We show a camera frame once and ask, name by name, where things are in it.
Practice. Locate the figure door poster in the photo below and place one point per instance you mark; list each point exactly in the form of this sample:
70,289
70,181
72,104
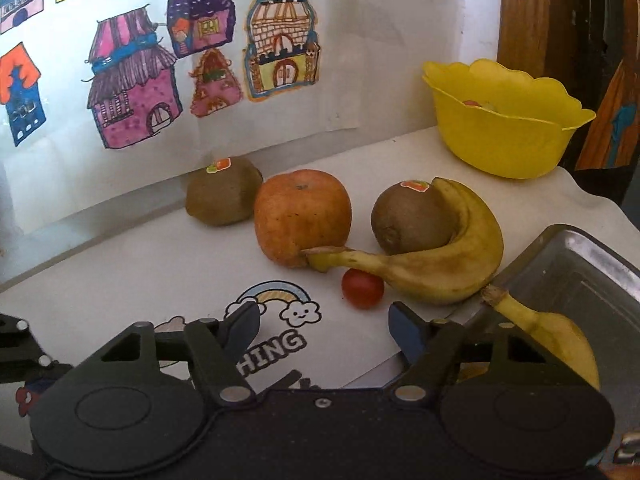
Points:
615,110

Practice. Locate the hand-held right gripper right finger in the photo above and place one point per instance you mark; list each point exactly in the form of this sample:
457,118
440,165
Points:
405,326

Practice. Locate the small orange-red tomato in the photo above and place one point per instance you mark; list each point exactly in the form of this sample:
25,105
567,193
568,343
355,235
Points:
362,288

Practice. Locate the wooden door frame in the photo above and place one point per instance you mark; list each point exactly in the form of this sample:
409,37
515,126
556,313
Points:
525,10

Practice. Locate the long yellow banana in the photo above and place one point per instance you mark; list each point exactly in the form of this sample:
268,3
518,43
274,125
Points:
555,332

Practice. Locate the orange-red apple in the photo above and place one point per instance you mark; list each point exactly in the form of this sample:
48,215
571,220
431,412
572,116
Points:
300,215

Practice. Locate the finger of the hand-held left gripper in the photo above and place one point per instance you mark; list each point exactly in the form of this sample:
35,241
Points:
30,347

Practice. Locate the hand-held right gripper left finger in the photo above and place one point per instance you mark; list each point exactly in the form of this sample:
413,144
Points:
245,321

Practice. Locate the white printed tablecloth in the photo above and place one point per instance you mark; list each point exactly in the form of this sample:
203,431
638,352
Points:
150,260

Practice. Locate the curved yellow banana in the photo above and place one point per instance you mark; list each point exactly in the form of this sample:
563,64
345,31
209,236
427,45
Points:
440,275

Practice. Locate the metal tray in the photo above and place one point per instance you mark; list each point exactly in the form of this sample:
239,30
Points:
590,280

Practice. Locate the dark wooden door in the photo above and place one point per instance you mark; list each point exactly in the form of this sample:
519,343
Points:
590,0

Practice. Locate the houses drawing paper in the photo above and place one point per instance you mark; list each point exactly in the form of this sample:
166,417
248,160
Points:
150,170

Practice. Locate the brown kiwi with sticker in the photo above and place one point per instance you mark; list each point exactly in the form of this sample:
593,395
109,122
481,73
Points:
410,220
220,195

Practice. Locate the yellow plastic bowl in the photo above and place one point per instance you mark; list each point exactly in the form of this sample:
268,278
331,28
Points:
500,145

